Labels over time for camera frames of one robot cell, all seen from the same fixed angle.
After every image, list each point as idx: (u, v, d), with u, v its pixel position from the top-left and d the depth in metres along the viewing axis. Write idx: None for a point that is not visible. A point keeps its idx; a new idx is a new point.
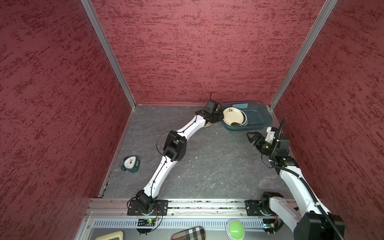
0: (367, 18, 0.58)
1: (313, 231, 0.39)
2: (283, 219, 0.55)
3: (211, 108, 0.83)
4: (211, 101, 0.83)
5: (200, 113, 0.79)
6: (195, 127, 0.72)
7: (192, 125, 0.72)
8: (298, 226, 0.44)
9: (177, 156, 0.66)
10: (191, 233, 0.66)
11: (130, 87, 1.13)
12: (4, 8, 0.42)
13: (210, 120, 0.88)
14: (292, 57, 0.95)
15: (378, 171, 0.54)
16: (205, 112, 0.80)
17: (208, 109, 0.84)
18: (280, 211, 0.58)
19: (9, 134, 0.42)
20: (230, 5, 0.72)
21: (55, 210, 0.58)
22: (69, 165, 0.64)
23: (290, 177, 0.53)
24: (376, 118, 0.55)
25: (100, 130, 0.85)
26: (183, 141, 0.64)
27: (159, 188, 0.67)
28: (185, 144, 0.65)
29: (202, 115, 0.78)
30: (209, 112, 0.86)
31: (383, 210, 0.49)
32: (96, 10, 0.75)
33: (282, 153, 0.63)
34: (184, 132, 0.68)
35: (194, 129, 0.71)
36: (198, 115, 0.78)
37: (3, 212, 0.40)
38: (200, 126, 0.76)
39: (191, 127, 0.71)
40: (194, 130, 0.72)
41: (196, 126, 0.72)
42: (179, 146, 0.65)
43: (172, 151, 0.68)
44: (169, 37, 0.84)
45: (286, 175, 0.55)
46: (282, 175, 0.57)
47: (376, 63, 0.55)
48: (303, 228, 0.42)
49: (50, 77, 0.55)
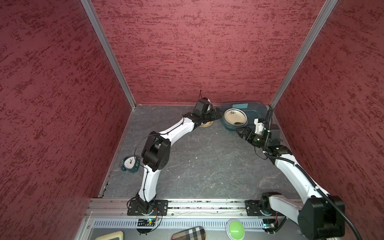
0: (367, 18, 0.58)
1: (316, 214, 0.39)
2: (285, 213, 0.56)
3: (200, 111, 0.74)
4: (200, 103, 0.73)
5: (188, 116, 0.70)
6: (182, 130, 0.62)
7: (177, 128, 0.61)
8: (302, 212, 0.44)
9: (157, 165, 0.55)
10: (191, 233, 0.66)
11: (130, 87, 1.14)
12: (4, 8, 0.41)
13: (199, 124, 0.72)
14: (292, 57, 0.95)
15: (378, 171, 0.54)
16: (194, 115, 0.71)
17: (197, 111, 0.75)
18: (281, 206, 0.58)
19: (8, 134, 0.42)
20: (230, 5, 0.72)
21: (55, 210, 0.58)
22: (69, 165, 0.64)
23: (286, 167, 0.53)
24: (376, 118, 0.55)
25: (100, 130, 0.85)
26: (166, 145, 0.53)
27: (152, 190, 0.65)
28: (168, 149, 0.54)
29: (191, 118, 0.69)
30: (198, 115, 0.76)
31: (382, 210, 0.53)
32: (96, 10, 0.75)
33: (275, 143, 0.64)
34: (169, 134, 0.57)
35: (180, 133, 0.62)
36: (186, 118, 0.68)
37: (3, 212, 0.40)
38: (187, 130, 0.66)
39: (177, 130, 0.60)
40: (180, 134, 0.62)
41: (183, 130, 0.63)
42: (162, 150, 0.53)
43: (152, 157, 0.56)
44: (169, 37, 0.84)
45: (281, 164, 0.55)
46: (278, 164, 0.57)
47: (376, 63, 0.55)
48: (306, 213, 0.42)
49: (50, 77, 0.56)
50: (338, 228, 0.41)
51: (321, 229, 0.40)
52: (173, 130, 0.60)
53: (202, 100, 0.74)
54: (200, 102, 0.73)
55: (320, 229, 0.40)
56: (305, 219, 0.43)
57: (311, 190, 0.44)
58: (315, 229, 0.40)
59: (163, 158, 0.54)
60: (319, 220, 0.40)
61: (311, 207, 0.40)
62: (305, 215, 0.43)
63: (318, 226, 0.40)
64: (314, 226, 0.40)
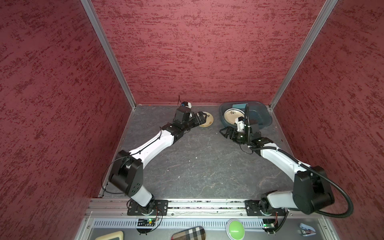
0: (367, 18, 0.58)
1: (307, 188, 0.42)
2: (285, 206, 0.56)
3: (180, 121, 0.65)
4: (179, 111, 0.64)
5: (168, 128, 0.62)
6: (159, 146, 0.54)
7: (152, 144, 0.53)
8: (294, 190, 0.47)
9: (127, 191, 0.45)
10: (191, 233, 0.66)
11: (130, 87, 1.14)
12: (4, 8, 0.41)
13: (179, 136, 0.63)
14: (292, 57, 0.95)
15: (378, 171, 0.54)
16: (174, 127, 0.64)
17: (177, 121, 0.66)
18: (279, 199, 0.59)
19: (9, 134, 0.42)
20: (230, 5, 0.72)
21: (55, 210, 0.58)
22: (69, 165, 0.64)
23: (269, 153, 0.58)
24: (376, 118, 0.55)
25: (100, 130, 0.85)
26: (135, 166, 0.44)
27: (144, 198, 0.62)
28: (140, 170, 0.45)
29: (170, 130, 0.61)
30: (179, 126, 0.67)
31: (383, 210, 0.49)
32: (96, 10, 0.75)
33: (256, 137, 0.69)
34: (141, 152, 0.49)
35: (157, 148, 0.53)
36: (164, 131, 0.60)
37: (3, 212, 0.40)
38: (165, 145, 0.58)
39: (153, 147, 0.52)
40: (157, 151, 0.54)
41: (159, 145, 0.54)
42: (130, 172, 0.44)
43: (122, 181, 0.46)
44: (169, 37, 0.84)
45: (266, 152, 0.59)
46: (263, 154, 0.61)
47: (376, 63, 0.55)
48: (298, 189, 0.45)
49: (50, 77, 0.55)
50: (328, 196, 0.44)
51: (315, 201, 0.43)
52: (147, 147, 0.51)
53: (183, 108, 0.65)
54: (179, 111, 0.64)
55: (315, 202, 0.43)
56: (298, 194, 0.45)
57: (296, 166, 0.48)
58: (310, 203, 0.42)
59: (134, 181, 0.44)
60: (311, 193, 0.43)
61: (301, 181, 0.43)
62: (298, 191, 0.45)
63: (311, 199, 0.42)
64: (307, 199, 0.42)
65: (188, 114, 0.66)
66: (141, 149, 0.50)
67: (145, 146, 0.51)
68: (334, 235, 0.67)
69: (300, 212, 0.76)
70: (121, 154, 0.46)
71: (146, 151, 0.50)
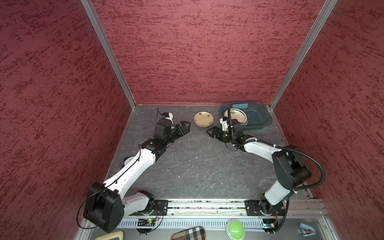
0: (367, 18, 0.58)
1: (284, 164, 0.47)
2: (280, 197, 0.58)
3: (161, 135, 0.61)
4: (159, 126, 0.60)
5: (149, 145, 0.58)
6: (140, 168, 0.50)
7: (131, 168, 0.48)
8: (277, 171, 0.51)
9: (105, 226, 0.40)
10: (191, 233, 0.66)
11: (130, 87, 1.14)
12: (4, 8, 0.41)
13: (162, 151, 0.59)
14: (292, 57, 0.95)
15: (378, 171, 0.54)
16: (155, 143, 0.60)
17: (158, 135, 0.62)
18: (272, 192, 0.61)
19: (9, 134, 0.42)
20: (230, 5, 0.72)
21: (56, 210, 0.58)
22: (69, 165, 0.64)
23: (250, 145, 0.64)
24: (376, 118, 0.55)
25: (100, 130, 0.85)
26: (111, 200, 0.39)
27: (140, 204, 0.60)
28: (117, 203, 0.41)
29: (150, 147, 0.57)
30: (160, 141, 0.63)
31: (382, 210, 0.53)
32: (95, 10, 0.75)
33: (239, 135, 0.75)
34: (118, 182, 0.44)
35: (137, 172, 0.50)
36: (144, 149, 0.56)
37: (3, 212, 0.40)
38: (147, 164, 0.54)
39: (131, 171, 0.48)
40: (138, 173, 0.50)
41: (140, 167, 0.50)
42: (107, 208, 0.40)
43: (97, 216, 0.41)
44: (169, 37, 0.84)
45: (247, 145, 0.65)
46: (246, 148, 0.67)
47: (376, 63, 0.55)
48: (279, 169, 0.49)
49: (50, 77, 0.56)
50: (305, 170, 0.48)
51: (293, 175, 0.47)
52: (125, 173, 0.47)
53: (162, 122, 0.61)
54: (158, 126, 0.60)
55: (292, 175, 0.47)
56: (281, 175, 0.49)
57: (273, 149, 0.54)
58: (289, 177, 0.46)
59: (111, 216, 0.40)
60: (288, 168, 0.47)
61: (278, 159, 0.48)
62: (279, 172, 0.50)
63: (289, 173, 0.47)
64: (288, 174, 0.47)
65: (168, 127, 0.61)
66: (118, 178, 0.45)
67: (123, 173, 0.47)
68: (334, 235, 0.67)
69: (300, 212, 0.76)
70: (94, 189, 0.41)
71: (123, 178, 0.45)
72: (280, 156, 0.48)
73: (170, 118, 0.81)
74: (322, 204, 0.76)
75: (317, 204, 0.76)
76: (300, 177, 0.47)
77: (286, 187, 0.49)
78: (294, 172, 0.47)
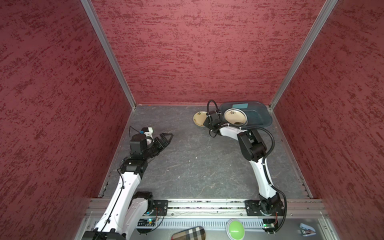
0: (367, 19, 0.58)
1: (245, 141, 0.62)
2: (266, 182, 0.65)
3: (139, 151, 0.59)
4: (133, 143, 0.57)
5: (128, 167, 0.55)
6: (128, 194, 0.48)
7: (119, 199, 0.46)
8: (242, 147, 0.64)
9: None
10: (191, 233, 0.66)
11: (130, 87, 1.14)
12: (4, 8, 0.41)
13: (145, 168, 0.58)
14: (292, 57, 0.95)
15: (378, 171, 0.54)
16: (134, 162, 0.57)
17: (135, 152, 0.59)
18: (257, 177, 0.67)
19: (9, 134, 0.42)
20: (230, 5, 0.72)
21: (55, 210, 0.58)
22: (69, 165, 0.64)
23: (224, 129, 0.78)
24: (376, 118, 0.55)
25: (100, 130, 0.85)
26: None
27: (141, 211, 0.61)
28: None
29: (130, 168, 0.54)
30: (140, 158, 0.60)
31: (382, 210, 0.53)
32: (95, 10, 0.75)
33: (216, 122, 0.89)
34: (110, 220, 0.42)
35: (127, 198, 0.48)
36: (126, 174, 0.53)
37: (3, 212, 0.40)
38: (135, 186, 0.52)
39: (121, 201, 0.46)
40: (130, 198, 0.49)
41: (128, 193, 0.48)
42: None
43: None
44: (169, 37, 0.84)
45: (223, 130, 0.78)
46: (223, 131, 0.79)
47: (376, 63, 0.55)
48: (242, 145, 0.63)
49: (50, 77, 0.55)
50: (261, 144, 0.64)
51: (252, 149, 0.62)
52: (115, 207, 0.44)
53: (136, 138, 0.60)
54: (133, 143, 0.57)
55: (251, 149, 0.62)
56: (244, 149, 0.63)
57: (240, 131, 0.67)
58: (249, 150, 0.61)
59: None
60: (249, 144, 0.62)
61: (241, 137, 0.62)
62: (242, 147, 0.64)
63: (249, 147, 0.62)
64: (248, 149, 0.61)
65: (143, 141, 0.60)
66: (109, 215, 0.43)
67: (112, 207, 0.44)
68: (334, 235, 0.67)
69: (300, 212, 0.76)
70: (87, 238, 0.38)
71: (115, 212, 0.43)
72: (242, 135, 0.63)
73: (149, 132, 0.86)
74: (322, 204, 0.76)
75: (317, 204, 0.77)
76: (256, 150, 0.62)
77: (248, 158, 0.63)
78: (252, 145, 0.63)
